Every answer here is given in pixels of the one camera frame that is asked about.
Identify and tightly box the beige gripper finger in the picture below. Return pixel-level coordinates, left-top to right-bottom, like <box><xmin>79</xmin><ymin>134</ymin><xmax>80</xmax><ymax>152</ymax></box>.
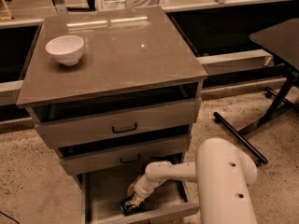
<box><xmin>127</xmin><ymin>181</ymin><xmax>136</xmax><ymax>196</ymax></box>
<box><xmin>130</xmin><ymin>194</ymin><xmax>145</xmax><ymax>208</ymax></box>

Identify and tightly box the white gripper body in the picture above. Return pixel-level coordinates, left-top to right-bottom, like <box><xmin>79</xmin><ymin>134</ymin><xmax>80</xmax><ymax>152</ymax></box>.
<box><xmin>134</xmin><ymin>175</ymin><xmax>155</xmax><ymax>200</ymax></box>

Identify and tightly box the blue pepsi can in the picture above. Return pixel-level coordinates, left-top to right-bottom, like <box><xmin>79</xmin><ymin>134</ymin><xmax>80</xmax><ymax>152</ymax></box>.
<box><xmin>121</xmin><ymin>195</ymin><xmax>145</xmax><ymax>216</ymax></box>

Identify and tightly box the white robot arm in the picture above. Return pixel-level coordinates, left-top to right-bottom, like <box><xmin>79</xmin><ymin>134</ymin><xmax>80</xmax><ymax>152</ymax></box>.
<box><xmin>121</xmin><ymin>137</ymin><xmax>258</xmax><ymax>224</ymax></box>

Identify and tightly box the middle grey drawer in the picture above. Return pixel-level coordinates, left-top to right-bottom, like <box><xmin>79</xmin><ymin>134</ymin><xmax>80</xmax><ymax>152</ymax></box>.
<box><xmin>59</xmin><ymin>133</ymin><xmax>192</xmax><ymax>176</ymax></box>

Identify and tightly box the open bottom grey drawer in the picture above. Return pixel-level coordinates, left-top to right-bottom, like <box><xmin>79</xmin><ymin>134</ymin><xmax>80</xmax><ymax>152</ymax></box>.
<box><xmin>81</xmin><ymin>153</ymin><xmax>202</xmax><ymax>224</ymax></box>

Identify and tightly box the top grey drawer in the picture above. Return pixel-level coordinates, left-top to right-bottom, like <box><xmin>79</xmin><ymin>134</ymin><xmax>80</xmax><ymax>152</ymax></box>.
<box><xmin>36</xmin><ymin>98</ymin><xmax>201</xmax><ymax>148</ymax></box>

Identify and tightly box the grey drawer cabinet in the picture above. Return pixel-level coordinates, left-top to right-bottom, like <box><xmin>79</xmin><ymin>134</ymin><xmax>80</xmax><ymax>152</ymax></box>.
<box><xmin>16</xmin><ymin>6</ymin><xmax>208</xmax><ymax>224</ymax></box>

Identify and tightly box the white ceramic bowl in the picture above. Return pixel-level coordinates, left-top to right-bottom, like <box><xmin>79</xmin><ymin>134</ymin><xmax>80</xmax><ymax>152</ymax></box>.
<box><xmin>45</xmin><ymin>35</ymin><xmax>84</xmax><ymax>66</ymax></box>

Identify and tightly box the clear plastic bin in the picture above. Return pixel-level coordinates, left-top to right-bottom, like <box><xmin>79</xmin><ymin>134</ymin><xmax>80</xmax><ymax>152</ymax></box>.
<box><xmin>95</xmin><ymin>0</ymin><xmax>167</xmax><ymax>11</ymax></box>

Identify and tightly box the black side table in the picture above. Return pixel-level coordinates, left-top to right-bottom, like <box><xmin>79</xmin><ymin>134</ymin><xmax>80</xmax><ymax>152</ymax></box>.
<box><xmin>213</xmin><ymin>18</ymin><xmax>299</xmax><ymax>166</ymax></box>

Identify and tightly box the yellow object top left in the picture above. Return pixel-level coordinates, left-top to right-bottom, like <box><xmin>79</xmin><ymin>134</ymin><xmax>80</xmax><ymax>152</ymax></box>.
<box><xmin>0</xmin><ymin>0</ymin><xmax>13</xmax><ymax>21</ymax></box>

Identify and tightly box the black middle drawer handle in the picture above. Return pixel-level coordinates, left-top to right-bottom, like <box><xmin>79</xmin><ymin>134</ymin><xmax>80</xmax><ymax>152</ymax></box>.
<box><xmin>120</xmin><ymin>154</ymin><xmax>141</xmax><ymax>164</ymax></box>

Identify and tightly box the black drawer handle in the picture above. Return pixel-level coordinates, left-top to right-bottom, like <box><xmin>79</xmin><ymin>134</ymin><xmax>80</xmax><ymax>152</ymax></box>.
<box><xmin>111</xmin><ymin>122</ymin><xmax>138</xmax><ymax>133</ymax></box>
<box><xmin>120</xmin><ymin>154</ymin><xmax>141</xmax><ymax>164</ymax></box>

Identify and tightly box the black top drawer handle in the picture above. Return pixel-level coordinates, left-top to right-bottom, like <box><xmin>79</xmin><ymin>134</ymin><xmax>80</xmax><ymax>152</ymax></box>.
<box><xmin>111</xmin><ymin>122</ymin><xmax>138</xmax><ymax>133</ymax></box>

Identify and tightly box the black cable on floor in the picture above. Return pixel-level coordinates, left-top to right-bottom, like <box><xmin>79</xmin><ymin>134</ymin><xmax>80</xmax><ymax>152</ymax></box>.
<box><xmin>0</xmin><ymin>210</ymin><xmax>21</xmax><ymax>224</ymax></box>

